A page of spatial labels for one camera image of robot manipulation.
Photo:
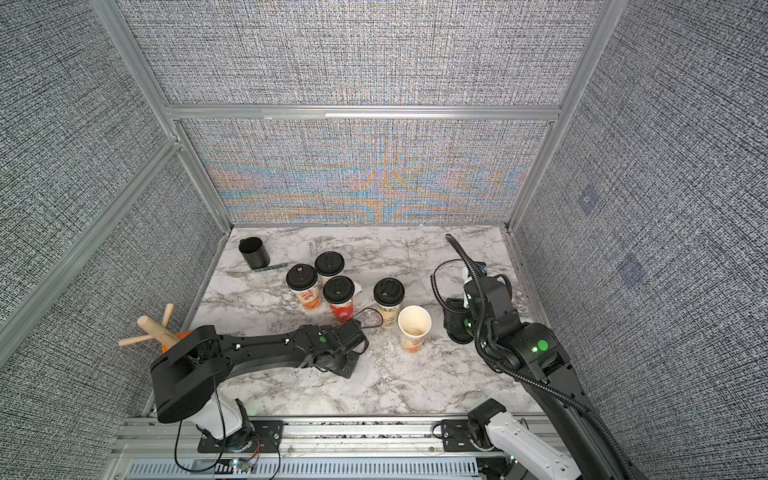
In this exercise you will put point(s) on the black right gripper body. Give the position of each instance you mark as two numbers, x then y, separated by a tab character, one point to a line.
455	318

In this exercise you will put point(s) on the black plastic cup lid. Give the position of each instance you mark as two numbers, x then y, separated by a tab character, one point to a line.
301	277
339	290
389	292
459	329
329	264

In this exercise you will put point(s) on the red milk tea paper cup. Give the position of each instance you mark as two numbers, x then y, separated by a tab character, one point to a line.
343	312

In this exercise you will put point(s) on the yellow paper cup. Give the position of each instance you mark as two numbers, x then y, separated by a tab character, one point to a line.
389	314

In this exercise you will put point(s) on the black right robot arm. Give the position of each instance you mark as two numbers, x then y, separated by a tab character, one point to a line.
532	355

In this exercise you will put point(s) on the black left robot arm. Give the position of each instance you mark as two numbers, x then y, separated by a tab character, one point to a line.
186	377

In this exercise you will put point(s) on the black cylindrical cup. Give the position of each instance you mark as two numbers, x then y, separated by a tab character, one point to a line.
254	252

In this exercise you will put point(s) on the wooden mug tree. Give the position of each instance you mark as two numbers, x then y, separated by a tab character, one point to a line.
154	330

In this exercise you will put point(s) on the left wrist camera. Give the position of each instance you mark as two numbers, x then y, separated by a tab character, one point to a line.
348	337

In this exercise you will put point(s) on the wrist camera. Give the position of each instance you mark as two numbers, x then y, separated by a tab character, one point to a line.
496	292
348	337

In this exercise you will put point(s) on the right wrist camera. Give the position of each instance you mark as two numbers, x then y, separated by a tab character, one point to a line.
496	292

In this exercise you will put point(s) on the fork with teal handle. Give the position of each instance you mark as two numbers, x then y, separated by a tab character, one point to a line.
242	274

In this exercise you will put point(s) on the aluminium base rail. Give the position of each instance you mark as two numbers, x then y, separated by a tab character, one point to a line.
320	447

